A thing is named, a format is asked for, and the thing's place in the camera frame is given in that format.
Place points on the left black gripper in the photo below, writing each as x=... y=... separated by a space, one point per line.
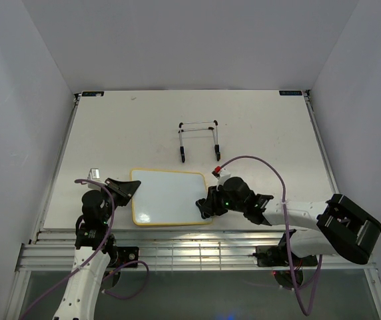
x=126 y=188

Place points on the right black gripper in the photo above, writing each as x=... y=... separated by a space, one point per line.
x=213 y=205

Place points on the yellow framed whiteboard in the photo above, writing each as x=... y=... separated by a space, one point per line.
x=167 y=198

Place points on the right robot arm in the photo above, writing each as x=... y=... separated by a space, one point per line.
x=335 y=227

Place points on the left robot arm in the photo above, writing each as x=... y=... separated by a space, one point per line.
x=96 y=255

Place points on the left blue corner label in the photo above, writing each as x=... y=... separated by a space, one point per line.
x=92 y=94

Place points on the blue corner label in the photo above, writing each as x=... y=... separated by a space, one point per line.
x=92 y=94
x=290 y=93

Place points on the right blue corner label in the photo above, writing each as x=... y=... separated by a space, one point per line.
x=290 y=93

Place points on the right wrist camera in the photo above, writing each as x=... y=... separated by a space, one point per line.
x=221 y=174

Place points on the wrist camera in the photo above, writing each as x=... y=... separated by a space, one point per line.
x=221 y=174
x=94 y=175

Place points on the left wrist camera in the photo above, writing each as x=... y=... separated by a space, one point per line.
x=94 y=175

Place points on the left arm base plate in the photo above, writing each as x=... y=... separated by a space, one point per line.
x=121 y=255

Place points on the wire whiteboard stand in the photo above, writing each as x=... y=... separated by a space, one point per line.
x=195 y=133

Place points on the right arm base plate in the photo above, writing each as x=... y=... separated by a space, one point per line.
x=277 y=257

